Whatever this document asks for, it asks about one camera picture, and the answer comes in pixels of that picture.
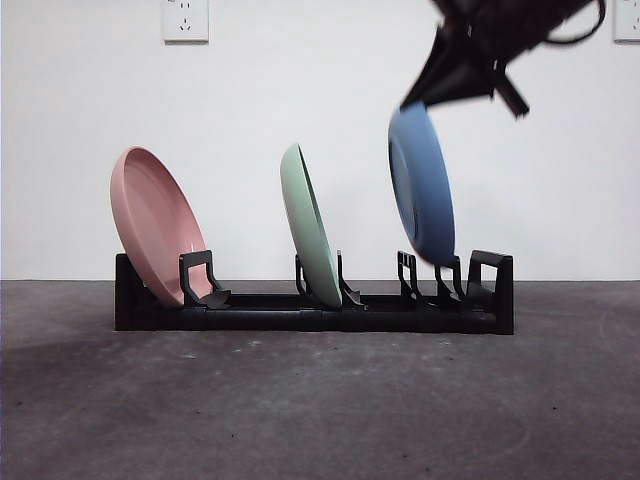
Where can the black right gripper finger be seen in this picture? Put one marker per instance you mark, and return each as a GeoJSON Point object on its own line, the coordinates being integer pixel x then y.
{"type": "Point", "coordinates": [465, 87]}
{"type": "Point", "coordinates": [440, 60]}

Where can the blue round plate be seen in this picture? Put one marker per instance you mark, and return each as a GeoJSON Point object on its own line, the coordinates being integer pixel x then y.
{"type": "Point", "coordinates": [425, 200]}

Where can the green round plate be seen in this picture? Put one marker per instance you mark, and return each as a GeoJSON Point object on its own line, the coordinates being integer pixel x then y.
{"type": "Point", "coordinates": [305, 220]}

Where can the pink round plate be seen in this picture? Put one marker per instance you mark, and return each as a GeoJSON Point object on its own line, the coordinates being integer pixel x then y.
{"type": "Point", "coordinates": [150, 220]}

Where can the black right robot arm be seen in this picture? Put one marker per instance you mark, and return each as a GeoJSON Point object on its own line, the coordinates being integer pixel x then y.
{"type": "Point", "coordinates": [505, 25]}

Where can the black plastic plate rack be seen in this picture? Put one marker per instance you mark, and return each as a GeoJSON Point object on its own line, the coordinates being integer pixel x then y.
{"type": "Point", "coordinates": [300, 320]}

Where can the white wall socket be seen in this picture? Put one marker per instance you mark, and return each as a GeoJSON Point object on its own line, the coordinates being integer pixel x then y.
{"type": "Point", "coordinates": [185, 25]}
{"type": "Point", "coordinates": [629, 22]}

